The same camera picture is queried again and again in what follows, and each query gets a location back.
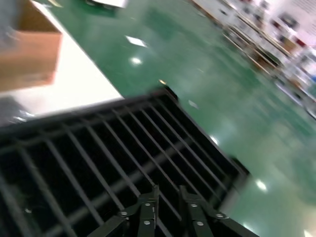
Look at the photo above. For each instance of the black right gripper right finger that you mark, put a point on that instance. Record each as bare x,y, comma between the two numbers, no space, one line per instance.
197,222

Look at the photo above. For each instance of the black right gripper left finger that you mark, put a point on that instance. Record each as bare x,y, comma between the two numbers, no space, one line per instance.
145,217

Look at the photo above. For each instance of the black slotted plastic container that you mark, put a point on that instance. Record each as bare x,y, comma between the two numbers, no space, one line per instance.
74,118

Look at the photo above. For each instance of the brown cardboard box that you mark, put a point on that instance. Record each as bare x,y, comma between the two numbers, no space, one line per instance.
32,61

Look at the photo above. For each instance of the crumpled grey antistatic bag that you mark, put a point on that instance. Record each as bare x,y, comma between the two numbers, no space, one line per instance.
14,111

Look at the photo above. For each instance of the long white shelving rack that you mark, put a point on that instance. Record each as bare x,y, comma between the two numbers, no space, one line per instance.
259,49

